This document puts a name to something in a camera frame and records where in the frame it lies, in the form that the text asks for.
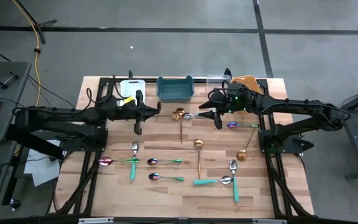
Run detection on yellow cable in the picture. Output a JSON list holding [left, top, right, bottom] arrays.
[[11, 0, 42, 108]]

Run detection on silver aluminium bracket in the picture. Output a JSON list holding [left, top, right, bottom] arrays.
[[252, 218, 288, 224], [78, 217, 114, 224]]

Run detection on white paper sheet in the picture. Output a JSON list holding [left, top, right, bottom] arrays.
[[23, 139, 62, 187]]

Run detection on orange yellow plastic bin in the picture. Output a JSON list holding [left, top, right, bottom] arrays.
[[230, 75, 262, 94]]

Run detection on white plastic bin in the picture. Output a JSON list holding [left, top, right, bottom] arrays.
[[119, 79, 146, 107]]

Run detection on black slanted beam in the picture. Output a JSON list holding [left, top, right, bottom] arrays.
[[6, 123, 65, 160]]

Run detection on iridescent rainbow metal spoon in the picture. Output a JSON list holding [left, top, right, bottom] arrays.
[[226, 121, 260, 129], [98, 157, 140, 167]]

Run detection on black caster wheel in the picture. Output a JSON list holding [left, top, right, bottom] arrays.
[[9, 198, 21, 212]]

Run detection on black tripod stand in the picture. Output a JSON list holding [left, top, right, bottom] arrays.
[[11, 0, 58, 45]]

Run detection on large teal utensil handle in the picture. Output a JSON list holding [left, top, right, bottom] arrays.
[[193, 175, 234, 187]]

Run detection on black metal rig frame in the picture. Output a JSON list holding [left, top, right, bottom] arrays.
[[50, 67, 315, 218]]

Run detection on gold metal spoon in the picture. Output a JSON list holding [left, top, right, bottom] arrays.
[[236, 126, 257, 162], [175, 107, 186, 144], [193, 138, 204, 180], [159, 111, 181, 121]]

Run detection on clear plastic bin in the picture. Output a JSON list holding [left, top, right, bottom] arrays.
[[206, 74, 232, 94]]

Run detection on teal blue plastic bin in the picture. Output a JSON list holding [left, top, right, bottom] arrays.
[[156, 75, 195, 104]]

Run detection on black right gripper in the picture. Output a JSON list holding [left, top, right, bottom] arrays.
[[197, 86, 257, 130]]

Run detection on long silver spoon front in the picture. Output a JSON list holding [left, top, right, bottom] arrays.
[[148, 172, 185, 182]]

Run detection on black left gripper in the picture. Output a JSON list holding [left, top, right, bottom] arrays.
[[107, 90, 160, 135]]

